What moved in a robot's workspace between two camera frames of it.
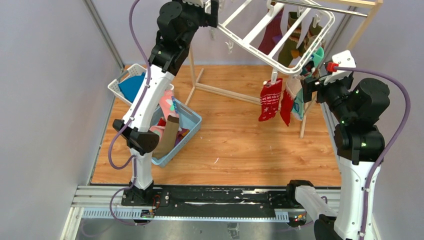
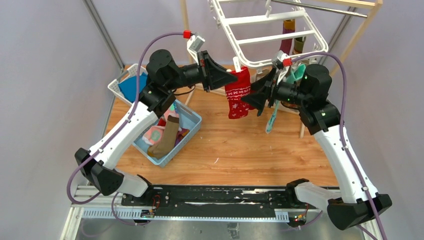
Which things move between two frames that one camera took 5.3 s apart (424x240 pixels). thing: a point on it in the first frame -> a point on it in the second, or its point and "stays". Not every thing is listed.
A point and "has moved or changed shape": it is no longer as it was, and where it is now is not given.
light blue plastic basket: [189, 119] stays
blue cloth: [130, 86] stays
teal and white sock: [298, 107] has moved or changed shape
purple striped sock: [180, 134] stays
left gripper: [207, 19] -> [213, 75]
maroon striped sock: [272, 35] -> [288, 26]
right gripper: [310, 84] -> [265, 82]
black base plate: [182, 201] stays
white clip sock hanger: [246, 40] has moved or changed shape
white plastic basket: [132, 70] stays
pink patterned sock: [167, 109] stays
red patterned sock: [270, 97] has moved or changed shape
